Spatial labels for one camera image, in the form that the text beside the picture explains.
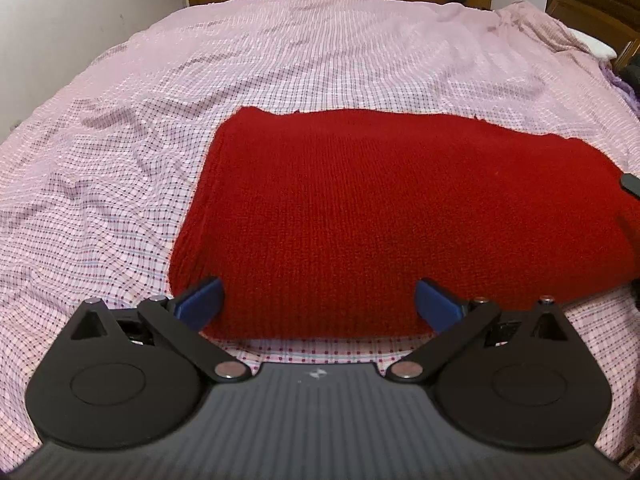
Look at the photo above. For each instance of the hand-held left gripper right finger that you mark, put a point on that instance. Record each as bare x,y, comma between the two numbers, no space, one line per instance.
437,304

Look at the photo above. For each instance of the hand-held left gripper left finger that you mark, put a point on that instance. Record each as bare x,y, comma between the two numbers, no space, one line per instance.
205,301

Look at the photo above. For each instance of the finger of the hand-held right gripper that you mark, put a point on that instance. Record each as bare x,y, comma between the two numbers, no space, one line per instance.
631,183

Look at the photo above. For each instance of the red knitted sweater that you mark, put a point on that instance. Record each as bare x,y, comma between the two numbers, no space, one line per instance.
400,210

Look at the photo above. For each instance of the purple cloth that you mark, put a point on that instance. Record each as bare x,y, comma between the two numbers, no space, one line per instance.
627,92

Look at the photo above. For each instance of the black padded jacket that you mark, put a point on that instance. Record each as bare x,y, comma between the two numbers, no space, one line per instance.
634,74

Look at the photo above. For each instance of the white pillow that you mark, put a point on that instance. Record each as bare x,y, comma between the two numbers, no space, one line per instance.
595,45

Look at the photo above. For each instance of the wooden headboard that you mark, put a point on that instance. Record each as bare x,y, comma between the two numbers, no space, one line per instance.
590,5

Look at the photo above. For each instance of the pink checked bed sheet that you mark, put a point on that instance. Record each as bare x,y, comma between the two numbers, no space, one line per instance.
150,85

